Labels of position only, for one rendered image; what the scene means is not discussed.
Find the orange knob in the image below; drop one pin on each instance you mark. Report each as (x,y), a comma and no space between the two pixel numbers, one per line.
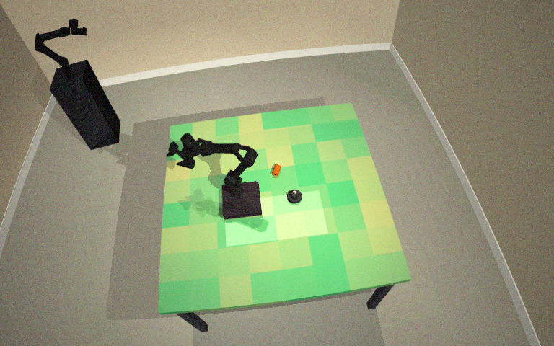
(276,170)

